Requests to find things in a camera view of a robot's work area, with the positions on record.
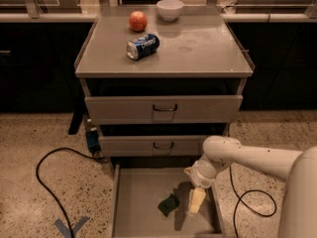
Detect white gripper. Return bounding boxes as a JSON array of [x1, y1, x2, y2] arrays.
[[184, 159, 218, 214]]

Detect green yellow sponge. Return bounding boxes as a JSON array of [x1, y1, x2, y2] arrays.
[[158, 193, 180, 217]]

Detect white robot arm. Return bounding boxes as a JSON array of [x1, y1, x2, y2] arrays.
[[185, 136, 317, 238]]

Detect grey bottom drawer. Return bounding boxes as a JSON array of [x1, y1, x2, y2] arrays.
[[109, 167, 226, 238]]

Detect grey drawer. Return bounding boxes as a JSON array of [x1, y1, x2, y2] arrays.
[[85, 95, 243, 125], [109, 167, 226, 238], [99, 135, 207, 157]]

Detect grey middle drawer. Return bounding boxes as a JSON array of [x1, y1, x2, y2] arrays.
[[99, 135, 207, 157]]

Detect grey top drawer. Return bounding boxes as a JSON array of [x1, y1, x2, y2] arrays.
[[85, 95, 243, 125]]

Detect grey drawer cabinet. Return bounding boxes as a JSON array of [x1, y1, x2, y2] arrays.
[[75, 6, 253, 167]]

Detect dark background counter cabinets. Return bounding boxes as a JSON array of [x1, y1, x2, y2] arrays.
[[1, 21, 317, 112]]

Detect blue power adapter box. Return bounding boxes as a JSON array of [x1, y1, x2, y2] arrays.
[[85, 130, 101, 154]]

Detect blue tape cross mark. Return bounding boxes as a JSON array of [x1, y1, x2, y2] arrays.
[[54, 216, 90, 238]]

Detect blue pepsi can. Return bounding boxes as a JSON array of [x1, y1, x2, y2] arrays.
[[126, 34, 159, 60]]

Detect red apple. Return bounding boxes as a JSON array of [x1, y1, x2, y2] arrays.
[[129, 11, 148, 32]]

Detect white bowl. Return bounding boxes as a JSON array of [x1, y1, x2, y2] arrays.
[[157, 0, 184, 21]]

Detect black cable on right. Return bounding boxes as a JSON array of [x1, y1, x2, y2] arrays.
[[227, 164, 277, 238]]

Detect black cable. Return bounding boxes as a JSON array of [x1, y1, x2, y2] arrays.
[[227, 164, 277, 238], [35, 147, 109, 238]]

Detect black middle drawer handle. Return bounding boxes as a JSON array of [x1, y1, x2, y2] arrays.
[[153, 142, 174, 150]]

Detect black drawer handle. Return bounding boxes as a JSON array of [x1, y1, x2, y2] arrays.
[[153, 104, 178, 112], [153, 142, 174, 150]]

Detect black top drawer handle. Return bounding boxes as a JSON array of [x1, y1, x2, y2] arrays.
[[153, 104, 178, 112]]

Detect black cable on left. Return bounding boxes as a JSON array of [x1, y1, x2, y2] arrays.
[[35, 147, 109, 238]]

